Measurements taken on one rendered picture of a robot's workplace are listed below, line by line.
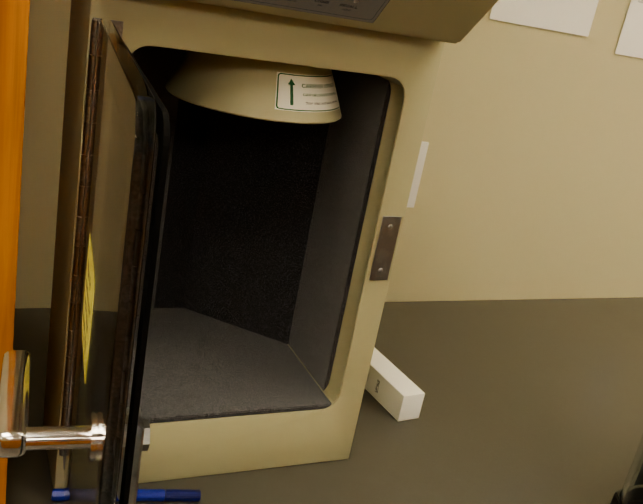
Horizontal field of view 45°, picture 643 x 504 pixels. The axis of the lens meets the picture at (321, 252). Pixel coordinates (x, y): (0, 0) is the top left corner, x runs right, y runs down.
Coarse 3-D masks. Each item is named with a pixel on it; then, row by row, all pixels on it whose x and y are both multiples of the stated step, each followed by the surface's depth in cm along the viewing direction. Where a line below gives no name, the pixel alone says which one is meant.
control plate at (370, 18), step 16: (240, 0) 59; (256, 0) 60; (272, 0) 60; (288, 0) 60; (304, 0) 61; (320, 0) 61; (336, 0) 61; (368, 0) 62; (384, 0) 62; (336, 16) 63; (352, 16) 63; (368, 16) 64
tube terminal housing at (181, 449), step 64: (128, 0) 59; (320, 64) 68; (384, 64) 70; (64, 128) 71; (384, 128) 76; (64, 192) 70; (384, 192) 76; (64, 256) 69; (64, 320) 69; (192, 448) 78; (256, 448) 82; (320, 448) 86
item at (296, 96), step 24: (192, 72) 71; (216, 72) 70; (240, 72) 69; (264, 72) 69; (288, 72) 70; (312, 72) 72; (192, 96) 70; (216, 96) 69; (240, 96) 69; (264, 96) 69; (288, 96) 70; (312, 96) 71; (336, 96) 76; (288, 120) 70; (312, 120) 71; (336, 120) 75
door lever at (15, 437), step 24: (24, 360) 45; (0, 384) 43; (24, 384) 43; (0, 408) 41; (24, 408) 41; (0, 432) 39; (24, 432) 39; (48, 432) 40; (72, 432) 40; (96, 432) 40; (0, 456) 39
